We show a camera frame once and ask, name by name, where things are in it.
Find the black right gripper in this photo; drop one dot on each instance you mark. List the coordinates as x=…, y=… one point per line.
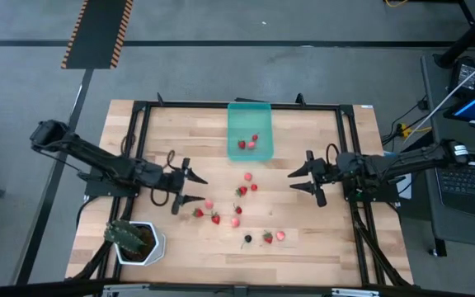
x=324, y=171

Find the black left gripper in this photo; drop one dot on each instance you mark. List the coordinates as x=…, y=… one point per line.
x=175, y=181

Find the pink toy peach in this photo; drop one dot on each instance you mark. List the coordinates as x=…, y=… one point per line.
x=251, y=145
x=208, y=204
x=247, y=176
x=280, y=235
x=235, y=222

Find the black toy cherry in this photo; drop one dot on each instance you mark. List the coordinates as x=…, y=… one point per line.
x=247, y=238

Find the teal translucent tupperware container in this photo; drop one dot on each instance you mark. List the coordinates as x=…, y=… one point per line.
x=245, y=123

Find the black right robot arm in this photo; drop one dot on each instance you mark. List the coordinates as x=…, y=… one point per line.
x=406, y=163

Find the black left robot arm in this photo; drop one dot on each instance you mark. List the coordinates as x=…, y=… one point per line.
x=97, y=158

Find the white hexagonal plant pot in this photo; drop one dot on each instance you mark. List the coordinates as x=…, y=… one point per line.
x=160, y=247

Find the dark brown potting soil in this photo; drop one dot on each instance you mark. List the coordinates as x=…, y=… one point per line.
x=149, y=243

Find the green cactus plant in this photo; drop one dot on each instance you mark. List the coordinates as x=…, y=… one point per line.
x=124, y=239

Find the small blue box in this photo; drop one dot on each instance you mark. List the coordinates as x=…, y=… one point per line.
x=390, y=153

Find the white paper sheet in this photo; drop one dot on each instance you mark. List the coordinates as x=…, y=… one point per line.
x=405, y=185

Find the yellow plug connector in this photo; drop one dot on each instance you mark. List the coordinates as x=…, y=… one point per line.
x=405, y=131

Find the black laptop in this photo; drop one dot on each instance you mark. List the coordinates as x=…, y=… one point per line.
x=472, y=185

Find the white rod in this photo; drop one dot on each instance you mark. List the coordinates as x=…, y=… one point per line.
x=456, y=93

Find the black orange-striped floor mat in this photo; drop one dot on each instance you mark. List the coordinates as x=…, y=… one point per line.
x=97, y=33

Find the black rig crossbar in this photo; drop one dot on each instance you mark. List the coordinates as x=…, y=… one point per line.
x=35, y=288

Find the black power adapter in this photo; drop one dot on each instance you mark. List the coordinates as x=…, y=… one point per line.
x=466, y=74

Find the black stand leg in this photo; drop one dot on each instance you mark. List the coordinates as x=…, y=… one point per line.
x=468, y=37

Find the black metal table frame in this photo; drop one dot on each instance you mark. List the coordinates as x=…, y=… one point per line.
x=188, y=105

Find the silver aluminium bracket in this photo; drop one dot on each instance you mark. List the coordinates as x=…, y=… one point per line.
x=126, y=289
x=353, y=293

